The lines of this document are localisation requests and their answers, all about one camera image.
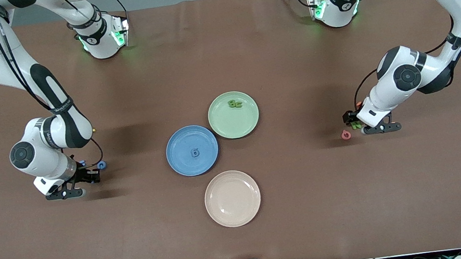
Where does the brown table cover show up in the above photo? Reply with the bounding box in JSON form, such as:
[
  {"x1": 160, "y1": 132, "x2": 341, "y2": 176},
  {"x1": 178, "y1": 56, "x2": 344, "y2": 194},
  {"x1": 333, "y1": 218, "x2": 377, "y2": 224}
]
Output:
[{"x1": 0, "y1": 0, "x2": 461, "y2": 259}]

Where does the blue plastic plate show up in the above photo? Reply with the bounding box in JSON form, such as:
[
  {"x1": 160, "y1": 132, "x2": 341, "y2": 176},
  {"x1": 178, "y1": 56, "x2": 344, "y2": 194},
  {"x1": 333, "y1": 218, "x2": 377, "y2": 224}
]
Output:
[{"x1": 163, "y1": 122, "x2": 222, "y2": 180}]

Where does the black right base cable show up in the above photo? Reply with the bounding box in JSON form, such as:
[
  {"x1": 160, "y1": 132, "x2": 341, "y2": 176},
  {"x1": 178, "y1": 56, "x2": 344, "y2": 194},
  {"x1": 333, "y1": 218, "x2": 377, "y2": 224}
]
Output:
[{"x1": 102, "y1": 0, "x2": 129, "y2": 22}]

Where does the green plastic plate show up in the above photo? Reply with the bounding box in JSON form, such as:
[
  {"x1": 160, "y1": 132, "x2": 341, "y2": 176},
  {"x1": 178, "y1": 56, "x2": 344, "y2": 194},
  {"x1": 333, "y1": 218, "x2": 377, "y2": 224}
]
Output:
[{"x1": 205, "y1": 88, "x2": 262, "y2": 142}]

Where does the beige plastic plate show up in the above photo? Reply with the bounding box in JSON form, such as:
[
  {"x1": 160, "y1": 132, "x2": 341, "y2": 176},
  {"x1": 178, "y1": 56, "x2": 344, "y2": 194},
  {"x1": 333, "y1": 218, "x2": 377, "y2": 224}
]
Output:
[{"x1": 201, "y1": 167, "x2": 265, "y2": 231}]

